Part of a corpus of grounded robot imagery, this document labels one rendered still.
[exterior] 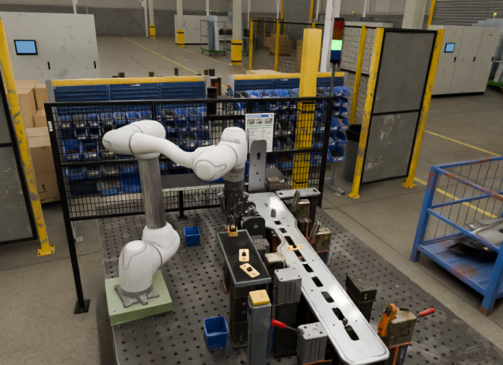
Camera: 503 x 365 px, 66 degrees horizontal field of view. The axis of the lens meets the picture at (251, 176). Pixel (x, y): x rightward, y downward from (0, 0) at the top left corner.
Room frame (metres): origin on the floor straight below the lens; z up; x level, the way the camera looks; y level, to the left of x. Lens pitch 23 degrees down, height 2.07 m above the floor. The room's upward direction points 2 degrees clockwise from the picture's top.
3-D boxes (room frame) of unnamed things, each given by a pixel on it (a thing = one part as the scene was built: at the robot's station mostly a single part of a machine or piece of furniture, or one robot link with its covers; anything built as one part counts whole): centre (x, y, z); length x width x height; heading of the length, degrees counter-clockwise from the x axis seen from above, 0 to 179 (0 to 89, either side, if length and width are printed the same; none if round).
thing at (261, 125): (2.66, -0.04, 1.30); 0.23 x 0.02 x 0.31; 106
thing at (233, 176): (1.44, 0.07, 1.48); 0.09 x 0.09 x 0.06
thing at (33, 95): (5.56, 3.14, 0.52); 1.20 x 0.80 x 1.05; 21
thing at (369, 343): (1.64, -0.24, 1.00); 1.38 x 0.22 x 0.02; 16
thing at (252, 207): (1.70, 0.00, 0.94); 0.18 x 0.13 x 0.49; 16
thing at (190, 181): (2.47, 0.21, 1.02); 0.90 x 0.22 x 0.03; 106
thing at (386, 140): (4.65, -1.72, 1.00); 1.04 x 0.14 x 2.00; 114
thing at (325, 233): (1.76, -0.38, 0.87); 0.12 x 0.09 x 0.35; 106
